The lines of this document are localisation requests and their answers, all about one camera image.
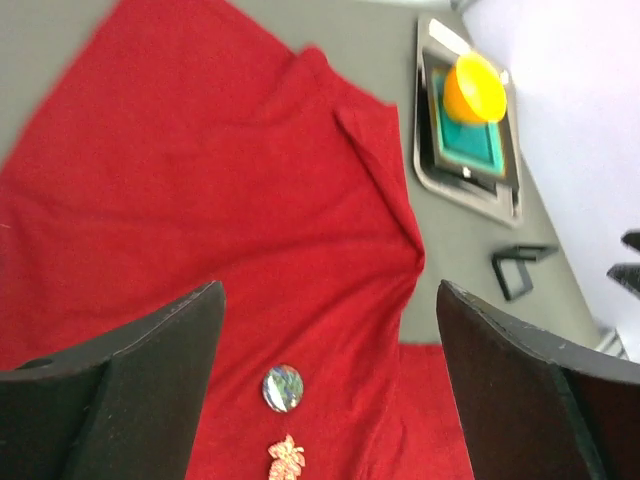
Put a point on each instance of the red garment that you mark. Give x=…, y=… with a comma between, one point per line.
x=187, y=144

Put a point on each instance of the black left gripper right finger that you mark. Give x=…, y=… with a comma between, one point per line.
x=533, y=405

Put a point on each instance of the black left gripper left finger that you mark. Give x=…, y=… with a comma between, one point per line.
x=124, y=405

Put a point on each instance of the pink leaf brooch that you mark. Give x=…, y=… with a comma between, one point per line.
x=287, y=460

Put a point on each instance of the orange bowl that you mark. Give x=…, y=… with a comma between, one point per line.
x=473, y=91

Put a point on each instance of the round iridescent brooch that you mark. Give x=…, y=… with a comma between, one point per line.
x=282, y=388

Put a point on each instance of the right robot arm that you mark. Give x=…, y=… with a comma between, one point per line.
x=627, y=275

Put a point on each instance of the black and teal square plate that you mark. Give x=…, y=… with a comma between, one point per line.
x=484, y=154

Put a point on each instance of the silver metal tray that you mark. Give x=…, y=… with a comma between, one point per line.
x=500, y=203

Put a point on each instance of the small black open box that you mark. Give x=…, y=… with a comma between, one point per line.
x=519, y=256

